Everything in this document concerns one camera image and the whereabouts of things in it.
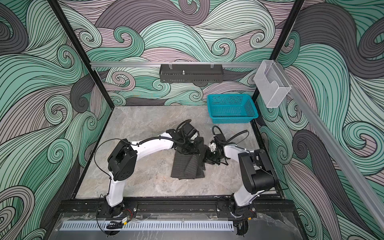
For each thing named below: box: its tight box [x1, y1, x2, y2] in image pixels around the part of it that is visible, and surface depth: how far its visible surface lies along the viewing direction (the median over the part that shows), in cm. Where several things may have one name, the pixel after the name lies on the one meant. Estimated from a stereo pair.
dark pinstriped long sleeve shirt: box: [170, 137, 209, 180], surface depth 83 cm
